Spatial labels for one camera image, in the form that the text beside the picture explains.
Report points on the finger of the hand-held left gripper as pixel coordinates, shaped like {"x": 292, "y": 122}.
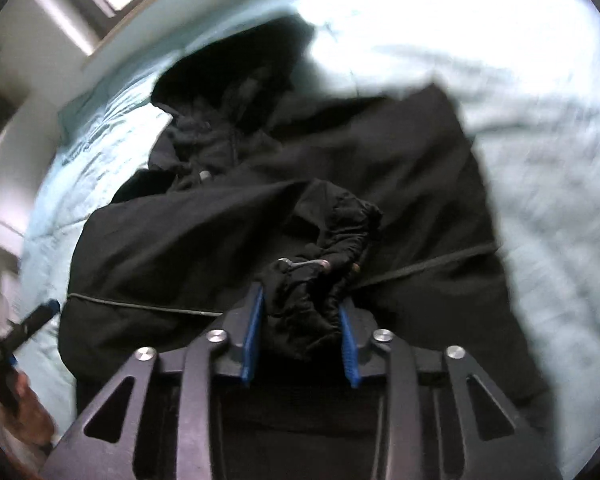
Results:
{"x": 36, "y": 317}

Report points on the black jacket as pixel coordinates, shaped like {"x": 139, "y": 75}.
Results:
{"x": 205, "y": 240}

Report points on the bed with light blue sheet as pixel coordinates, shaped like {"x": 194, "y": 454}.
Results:
{"x": 530, "y": 135}

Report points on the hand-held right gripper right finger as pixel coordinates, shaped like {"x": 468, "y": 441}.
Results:
{"x": 349, "y": 345}

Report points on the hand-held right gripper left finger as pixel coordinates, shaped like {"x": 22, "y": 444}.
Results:
{"x": 252, "y": 340}

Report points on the person's left hand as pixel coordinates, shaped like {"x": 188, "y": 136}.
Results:
{"x": 32, "y": 415}

